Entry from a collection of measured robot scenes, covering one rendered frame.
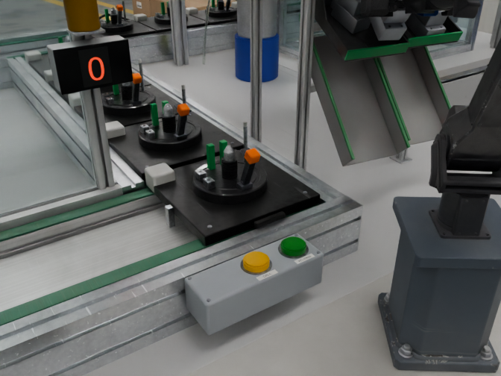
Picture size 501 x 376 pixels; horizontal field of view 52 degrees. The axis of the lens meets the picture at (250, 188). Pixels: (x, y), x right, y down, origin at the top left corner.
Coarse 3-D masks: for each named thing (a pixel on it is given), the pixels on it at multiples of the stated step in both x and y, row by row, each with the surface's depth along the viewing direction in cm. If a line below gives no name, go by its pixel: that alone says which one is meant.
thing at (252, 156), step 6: (246, 150) 88; (252, 150) 87; (246, 156) 87; (252, 156) 86; (258, 156) 86; (246, 162) 88; (252, 162) 86; (246, 168) 89; (252, 168) 89; (246, 174) 89; (246, 180) 90
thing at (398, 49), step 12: (324, 12) 94; (324, 24) 95; (336, 24) 97; (336, 36) 92; (348, 36) 95; (360, 36) 96; (372, 36) 97; (336, 48) 93; (348, 48) 90; (360, 48) 90; (372, 48) 91; (384, 48) 92; (396, 48) 93; (348, 60) 91
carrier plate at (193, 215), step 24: (192, 168) 103; (264, 168) 103; (168, 192) 95; (192, 192) 95; (264, 192) 95; (288, 192) 95; (312, 192) 95; (192, 216) 88; (216, 216) 88; (240, 216) 88; (264, 216) 88; (216, 240) 85
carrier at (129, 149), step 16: (192, 112) 129; (112, 128) 115; (128, 128) 120; (144, 128) 112; (160, 128) 115; (176, 128) 115; (192, 128) 116; (208, 128) 120; (112, 144) 113; (128, 144) 113; (144, 144) 111; (160, 144) 109; (176, 144) 109; (192, 144) 112; (240, 144) 113; (128, 160) 106; (144, 160) 106; (160, 160) 106; (176, 160) 106; (192, 160) 107; (144, 176) 102
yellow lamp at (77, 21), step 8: (64, 0) 78; (72, 0) 78; (80, 0) 78; (88, 0) 78; (96, 0) 80; (72, 8) 78; (80, 8) 78; (88, 8) 79; (96, 8) 80; (72, 16) 79; (80, 16) 79; (88, 16) 79; (96, 16) 81; (72, 24) 80; (80, 24) 80; (88, 24) 80; (96, 24) 81
